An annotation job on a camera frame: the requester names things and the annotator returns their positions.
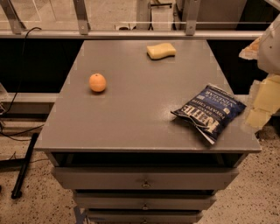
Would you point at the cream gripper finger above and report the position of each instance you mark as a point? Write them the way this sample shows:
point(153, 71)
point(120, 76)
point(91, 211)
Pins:
point(263, 101)
point(250, 52)

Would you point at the orange fruit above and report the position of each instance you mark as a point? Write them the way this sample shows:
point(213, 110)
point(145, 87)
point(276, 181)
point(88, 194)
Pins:
point(97, 82)

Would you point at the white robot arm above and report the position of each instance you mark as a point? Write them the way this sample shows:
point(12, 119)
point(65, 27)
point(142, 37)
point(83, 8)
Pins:
point(269, 51)

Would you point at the blue Kettle chips bag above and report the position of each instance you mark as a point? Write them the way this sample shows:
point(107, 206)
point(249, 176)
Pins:
point(211, 111)

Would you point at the yellow sponge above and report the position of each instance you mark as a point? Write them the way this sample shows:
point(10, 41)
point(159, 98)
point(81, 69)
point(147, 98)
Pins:
point(160, 51)

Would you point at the middle grey drawer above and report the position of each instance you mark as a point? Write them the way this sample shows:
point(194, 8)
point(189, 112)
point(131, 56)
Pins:
point(144, 200)

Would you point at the grey drawer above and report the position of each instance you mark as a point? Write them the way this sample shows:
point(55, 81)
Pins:
point(144, 217)
point(144, 200)
point(144, 178)

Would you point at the grey drawer cabinet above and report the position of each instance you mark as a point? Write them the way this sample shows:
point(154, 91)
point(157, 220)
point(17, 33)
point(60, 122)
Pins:
point(130, 123)

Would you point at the top grey drawer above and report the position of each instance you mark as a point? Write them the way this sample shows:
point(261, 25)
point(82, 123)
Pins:
point(144, 178)

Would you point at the bottom grey drawer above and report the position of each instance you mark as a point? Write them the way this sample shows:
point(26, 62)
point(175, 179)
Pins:
point(144, 217)

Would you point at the black floor bar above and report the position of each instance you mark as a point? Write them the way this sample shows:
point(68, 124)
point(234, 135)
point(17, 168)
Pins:
point(16, 192)

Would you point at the metal railing frame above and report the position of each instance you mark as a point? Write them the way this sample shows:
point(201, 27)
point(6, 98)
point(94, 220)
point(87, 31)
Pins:
point(133, 19)

